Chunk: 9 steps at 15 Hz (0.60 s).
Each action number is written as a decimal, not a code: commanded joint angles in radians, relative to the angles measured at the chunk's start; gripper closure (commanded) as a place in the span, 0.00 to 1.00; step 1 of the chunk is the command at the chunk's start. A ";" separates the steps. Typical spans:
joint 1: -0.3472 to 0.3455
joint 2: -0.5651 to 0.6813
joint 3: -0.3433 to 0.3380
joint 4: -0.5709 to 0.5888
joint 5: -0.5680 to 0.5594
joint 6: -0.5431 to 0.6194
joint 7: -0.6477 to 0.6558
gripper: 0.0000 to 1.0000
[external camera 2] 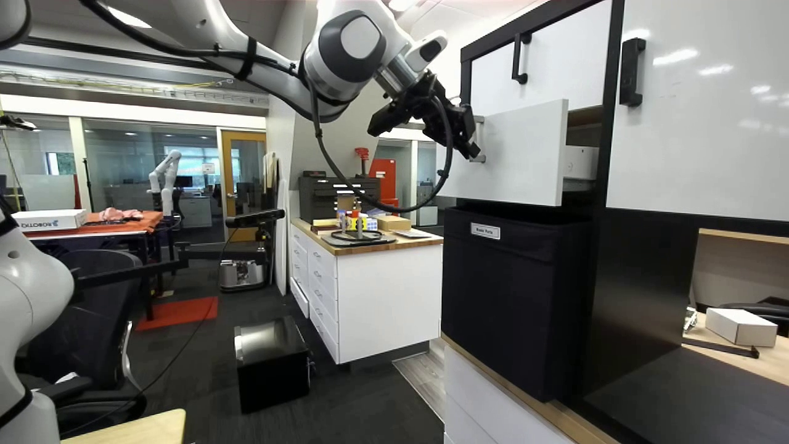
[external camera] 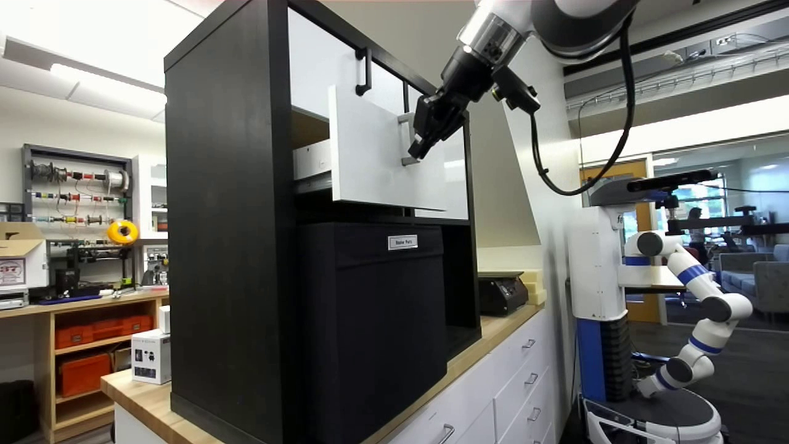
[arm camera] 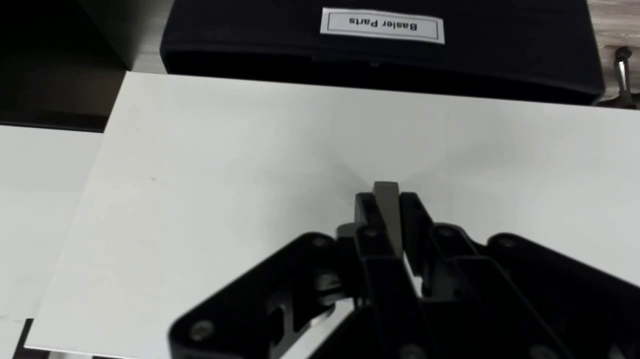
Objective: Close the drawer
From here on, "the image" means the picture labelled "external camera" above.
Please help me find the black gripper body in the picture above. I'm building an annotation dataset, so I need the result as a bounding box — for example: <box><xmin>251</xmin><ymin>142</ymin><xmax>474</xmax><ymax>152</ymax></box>
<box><xmin>411</xmin><ymin>50</ymin><xmax>498</xmax><ymax>132</ymax></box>

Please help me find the white drawer with grey handle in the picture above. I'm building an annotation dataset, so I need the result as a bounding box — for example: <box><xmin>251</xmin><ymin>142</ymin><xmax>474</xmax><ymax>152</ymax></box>
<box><xmin>291</xmin><ymin>83</ymin><xmax>474</xmax><ymax>223</ymax></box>

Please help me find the white counter drawer front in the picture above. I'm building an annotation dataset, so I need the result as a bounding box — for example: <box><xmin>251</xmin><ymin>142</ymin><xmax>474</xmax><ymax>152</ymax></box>
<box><xmin>491</xmin><ymin>348</ymin><xmax>556</xmax><ymax>423</ymax></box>
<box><xmin>491</xmin><ymin>316</ymin><xmax>554</xmax><ymax>390</ymax></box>
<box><xmin>496</xmin><ymin>385</ymin><xmax>560</xmax><ymax>444</ymax></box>
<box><xmin>384</xmin><ymin>385</ymin><xmax>498</xmax><ymax>444</ymax></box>

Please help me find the black fabric storage bin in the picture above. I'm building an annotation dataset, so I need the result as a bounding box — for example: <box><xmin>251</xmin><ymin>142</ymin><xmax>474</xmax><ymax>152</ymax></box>
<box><xmin>296</xmin><ymin>217</ymin><xmax>450</xmax><ymax>444</ymax></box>

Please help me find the white counter with wooden top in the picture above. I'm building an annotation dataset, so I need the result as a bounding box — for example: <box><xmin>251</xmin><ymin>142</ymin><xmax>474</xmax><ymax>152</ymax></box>
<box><xmin>99</xmin><ymin>280</ymin><xmax>572</xmax><ymax>444</ymax></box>

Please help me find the black shelf cabinet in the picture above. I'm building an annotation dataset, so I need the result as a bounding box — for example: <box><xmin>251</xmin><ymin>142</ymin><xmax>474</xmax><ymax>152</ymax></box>
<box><xmin>163</xmin><ymin>0</ymin><xmax>482</xmax><ymax>444</ymax></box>

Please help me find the white and blue mobile robot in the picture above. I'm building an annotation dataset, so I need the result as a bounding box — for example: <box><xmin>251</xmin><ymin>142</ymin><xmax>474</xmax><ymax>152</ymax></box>
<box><xmin>564</xmin><ymin>167</ymin><xmax>727</xmax><ymax>444</ymax></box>

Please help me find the yellow tape roll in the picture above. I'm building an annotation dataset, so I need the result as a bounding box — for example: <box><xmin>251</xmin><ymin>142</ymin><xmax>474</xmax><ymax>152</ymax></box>
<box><xmin>104</xmin><ymin>217</ymin><xmax>143</xmax><ymax>249</ymax></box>

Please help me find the grey tool pegboard rack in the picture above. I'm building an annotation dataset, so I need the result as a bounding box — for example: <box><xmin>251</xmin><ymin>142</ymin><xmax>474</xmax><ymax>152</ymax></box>
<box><xmin>20</xmin><ymin>141</ymin><xmax>141</xmax><ymax>291</ymax></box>

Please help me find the small white printed box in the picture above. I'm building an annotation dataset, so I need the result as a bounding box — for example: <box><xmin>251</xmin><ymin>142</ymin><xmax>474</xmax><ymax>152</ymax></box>
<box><xmin>127</xmin><ymin>325</ymin><xmax>175</xmax><ymax>388</ymax></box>

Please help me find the long orange storage bin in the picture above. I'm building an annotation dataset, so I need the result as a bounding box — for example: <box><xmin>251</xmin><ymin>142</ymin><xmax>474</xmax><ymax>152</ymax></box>
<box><xmin>55</xmin><ymin>314</ymin><xmax>157</xmax><ymax>353</ymax></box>

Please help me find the wooden workbench shelf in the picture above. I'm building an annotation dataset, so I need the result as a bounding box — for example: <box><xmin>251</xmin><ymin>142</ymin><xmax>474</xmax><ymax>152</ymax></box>
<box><xmin>0</xmin><ymin>283</ymin><xmax>173</xmax><ymax>444</ymax></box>

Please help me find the short orange storage bin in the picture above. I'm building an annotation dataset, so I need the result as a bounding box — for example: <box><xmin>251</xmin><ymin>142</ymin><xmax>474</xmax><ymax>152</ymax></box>
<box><xmin>55</xmin><ymin>349</ymin><xmax>116</xmax><ymax>400</ymax></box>

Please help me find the brown cardboard box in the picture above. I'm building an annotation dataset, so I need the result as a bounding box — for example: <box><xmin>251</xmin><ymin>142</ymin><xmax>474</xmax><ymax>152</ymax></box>
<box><xmin>0</xmin><ymin>219</ymin><xmax>50</xmax><ymax>259</ymax></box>

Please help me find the white box with label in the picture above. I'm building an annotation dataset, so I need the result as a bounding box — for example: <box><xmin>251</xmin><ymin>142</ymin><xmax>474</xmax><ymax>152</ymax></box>
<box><xmin>0</xmin><ymin>237</ymin><xmax>51</xmax><ymax>293</ymax></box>

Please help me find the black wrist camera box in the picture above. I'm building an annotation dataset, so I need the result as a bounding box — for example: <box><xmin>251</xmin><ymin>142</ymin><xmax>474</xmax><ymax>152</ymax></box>
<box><xmin>491</xmin><ymin>67</ymin><xmax>545</xmax><ymax>116</ymax></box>

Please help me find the white drawer with black handles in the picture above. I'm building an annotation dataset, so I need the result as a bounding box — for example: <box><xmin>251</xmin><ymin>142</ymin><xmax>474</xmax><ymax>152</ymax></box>
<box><xmin>285</xmin><ymin>4</ymin><xmax>413</xmax><ymax>122</ymax></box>

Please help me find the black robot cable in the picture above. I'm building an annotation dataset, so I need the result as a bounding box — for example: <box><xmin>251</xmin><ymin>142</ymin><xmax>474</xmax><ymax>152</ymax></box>
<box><xmin>526</xmin><ymin>8</ymin><xmax>640</xmax><ymax>199</ymax></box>

